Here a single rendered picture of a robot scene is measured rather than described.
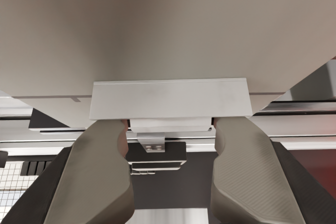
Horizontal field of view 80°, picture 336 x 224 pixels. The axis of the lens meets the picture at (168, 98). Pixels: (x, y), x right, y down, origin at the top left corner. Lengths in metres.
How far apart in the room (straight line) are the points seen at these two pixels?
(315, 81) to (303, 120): 0.14
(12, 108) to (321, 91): 0.64
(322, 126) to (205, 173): 0.37
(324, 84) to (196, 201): 0.50
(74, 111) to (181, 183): 0.59
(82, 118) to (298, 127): 0.47
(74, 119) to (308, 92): 0.61
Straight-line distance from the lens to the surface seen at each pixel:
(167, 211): 0.23
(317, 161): 0.90
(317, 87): 0.66
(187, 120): 0.19
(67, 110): 0.18
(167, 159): 0.41
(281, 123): 0.54
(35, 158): 0.71
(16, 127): 0.58
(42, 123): 0.26
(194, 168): 0.73
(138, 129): 0.22
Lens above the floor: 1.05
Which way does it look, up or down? 22 degrees down
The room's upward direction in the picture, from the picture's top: 179 degrees clockwise
